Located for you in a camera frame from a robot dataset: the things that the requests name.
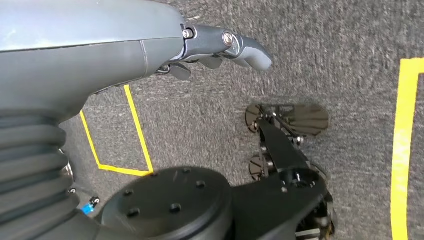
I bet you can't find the yellow tape square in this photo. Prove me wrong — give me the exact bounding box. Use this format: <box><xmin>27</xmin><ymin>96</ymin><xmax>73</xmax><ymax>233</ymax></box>
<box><xmin>79</xmin><ymin>84</ymin><xmax>155</xmax><ymax>177</ymax></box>

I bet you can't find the small blue black object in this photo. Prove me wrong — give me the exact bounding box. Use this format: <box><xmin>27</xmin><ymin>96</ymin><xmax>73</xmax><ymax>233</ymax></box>
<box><xmin>80</xmin><ymin>197</ymin><xmax>101</xmax><ymax>215</ymax></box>

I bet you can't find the black left robot leg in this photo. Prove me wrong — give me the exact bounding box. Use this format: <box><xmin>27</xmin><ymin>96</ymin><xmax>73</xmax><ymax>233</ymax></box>
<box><xmin>244</xmin><ymin>103</ymin><xmax>330</xmax><ymax>181</ymax></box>

